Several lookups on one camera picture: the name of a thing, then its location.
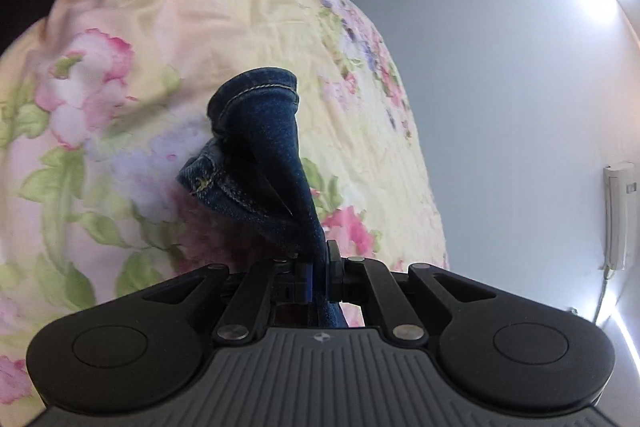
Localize floral yellow bed quilt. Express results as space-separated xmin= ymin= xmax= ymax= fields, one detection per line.
xmin=1 ymin=0 xmax=448 ymax=426

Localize white wall intercom phone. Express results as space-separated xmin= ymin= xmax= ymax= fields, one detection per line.
xmin=603 ymin=161 xmax=639 ymax=280

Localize blue denim jeans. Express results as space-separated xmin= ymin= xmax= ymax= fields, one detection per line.
xmin=177 ymin=67 xmax=346 ymax=327

